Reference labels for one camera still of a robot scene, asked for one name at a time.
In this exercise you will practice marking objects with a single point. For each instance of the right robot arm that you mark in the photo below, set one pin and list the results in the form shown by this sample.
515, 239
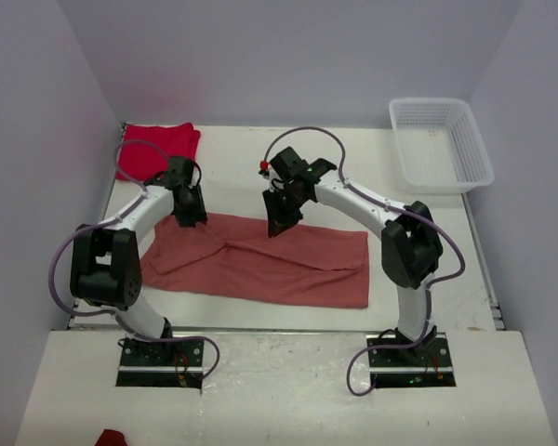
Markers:
410, 246

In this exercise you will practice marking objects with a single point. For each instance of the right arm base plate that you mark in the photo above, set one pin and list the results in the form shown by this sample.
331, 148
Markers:
433, 367

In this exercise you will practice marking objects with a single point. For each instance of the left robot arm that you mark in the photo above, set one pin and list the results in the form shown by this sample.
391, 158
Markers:
106, 271

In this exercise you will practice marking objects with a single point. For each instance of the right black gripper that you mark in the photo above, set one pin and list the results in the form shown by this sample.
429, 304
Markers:
279, 220

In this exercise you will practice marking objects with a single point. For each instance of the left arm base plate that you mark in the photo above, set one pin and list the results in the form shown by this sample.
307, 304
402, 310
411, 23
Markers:
160, 365

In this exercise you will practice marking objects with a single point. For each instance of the salmon pink t shirt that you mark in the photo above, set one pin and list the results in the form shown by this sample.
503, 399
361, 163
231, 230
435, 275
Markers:
233, 256

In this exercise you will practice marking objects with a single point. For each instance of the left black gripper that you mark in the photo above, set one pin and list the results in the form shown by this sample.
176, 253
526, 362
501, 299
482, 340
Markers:
197, 216

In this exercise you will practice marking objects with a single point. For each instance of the white plastic basket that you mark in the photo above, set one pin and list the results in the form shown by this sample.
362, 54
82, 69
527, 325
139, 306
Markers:
439, 145

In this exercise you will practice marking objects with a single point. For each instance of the folded red t shirt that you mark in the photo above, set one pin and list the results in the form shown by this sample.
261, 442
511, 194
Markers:
147, 147

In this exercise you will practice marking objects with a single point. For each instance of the red cloth at bottom edge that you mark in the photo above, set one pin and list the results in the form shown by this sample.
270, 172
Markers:
111, 437

